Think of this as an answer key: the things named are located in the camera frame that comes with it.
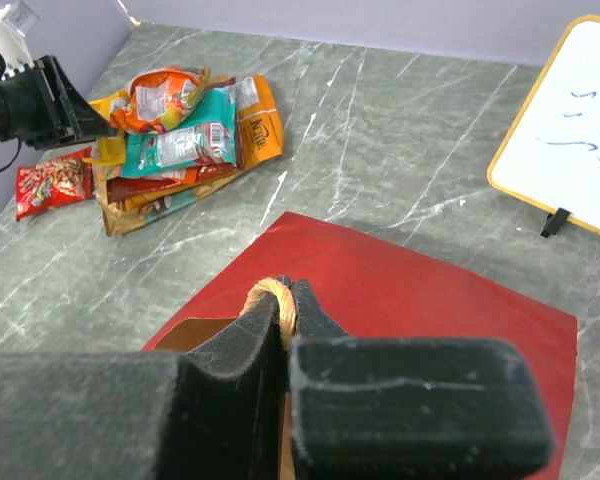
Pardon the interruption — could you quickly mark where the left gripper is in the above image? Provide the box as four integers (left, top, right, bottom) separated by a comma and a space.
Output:
0, 55, 117, 150

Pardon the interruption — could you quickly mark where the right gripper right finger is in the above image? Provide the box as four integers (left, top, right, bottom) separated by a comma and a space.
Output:
288, 280, 556, 479

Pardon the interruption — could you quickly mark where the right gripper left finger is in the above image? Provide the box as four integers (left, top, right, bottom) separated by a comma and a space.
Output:
0, 287, 285, 479

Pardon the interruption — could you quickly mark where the yellow snack packet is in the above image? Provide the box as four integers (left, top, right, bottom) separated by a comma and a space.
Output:
84, 90, 128, 166

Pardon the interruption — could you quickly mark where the red snack packet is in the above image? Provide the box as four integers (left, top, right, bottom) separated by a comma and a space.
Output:
15, 147, 93, 221

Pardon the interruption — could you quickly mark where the red chips bag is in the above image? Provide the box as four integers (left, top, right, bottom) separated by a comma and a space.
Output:
105, 164, 239, 204

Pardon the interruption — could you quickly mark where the orange snack packet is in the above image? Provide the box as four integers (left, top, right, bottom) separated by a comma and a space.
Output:
110, 66, 211, 134

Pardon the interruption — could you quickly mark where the kraft kettle chips bag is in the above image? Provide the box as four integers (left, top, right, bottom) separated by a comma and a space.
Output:
94, 167, 243, 237

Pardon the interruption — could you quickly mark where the red paper bag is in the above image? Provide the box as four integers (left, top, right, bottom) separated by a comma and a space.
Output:
144, 212, 577, 479

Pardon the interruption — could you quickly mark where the teal Fox's candy bag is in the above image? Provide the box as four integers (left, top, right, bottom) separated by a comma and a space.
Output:
120, 83, 240, 179

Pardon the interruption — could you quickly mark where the orange chips bag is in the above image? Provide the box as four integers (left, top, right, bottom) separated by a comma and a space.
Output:
124, 74, 285, 211

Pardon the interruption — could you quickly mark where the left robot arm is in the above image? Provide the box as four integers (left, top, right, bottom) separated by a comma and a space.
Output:
0, 1, 118, 151

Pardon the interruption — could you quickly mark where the small whiteboard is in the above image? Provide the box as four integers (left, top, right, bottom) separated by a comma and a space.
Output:
487, 15, 600, 237

